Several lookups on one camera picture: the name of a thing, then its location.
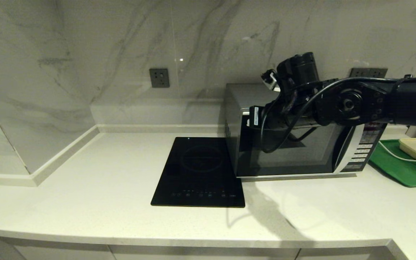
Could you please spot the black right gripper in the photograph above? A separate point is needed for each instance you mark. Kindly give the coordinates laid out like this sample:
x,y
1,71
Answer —
x,y
298,70

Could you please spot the grey single wall socket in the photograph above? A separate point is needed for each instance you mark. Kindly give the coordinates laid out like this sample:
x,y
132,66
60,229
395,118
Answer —
x,y
159,77

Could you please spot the silver microwave oven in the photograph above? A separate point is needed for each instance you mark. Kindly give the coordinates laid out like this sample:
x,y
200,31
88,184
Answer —
x,y
238,95

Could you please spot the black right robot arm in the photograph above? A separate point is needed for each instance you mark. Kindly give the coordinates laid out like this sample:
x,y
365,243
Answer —
x,y
414,104

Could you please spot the green tray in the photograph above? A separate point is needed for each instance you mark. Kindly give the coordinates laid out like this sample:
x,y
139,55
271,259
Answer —
x,y
395,169

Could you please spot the black glass microwave door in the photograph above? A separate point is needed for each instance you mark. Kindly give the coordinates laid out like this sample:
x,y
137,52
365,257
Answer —
x,y
298,160

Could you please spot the grey double wall socket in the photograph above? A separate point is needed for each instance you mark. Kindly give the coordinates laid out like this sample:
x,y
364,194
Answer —
x,y
368,72

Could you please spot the black induction cooktop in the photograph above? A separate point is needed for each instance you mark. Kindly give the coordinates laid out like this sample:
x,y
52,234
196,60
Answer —
x,y
199,173

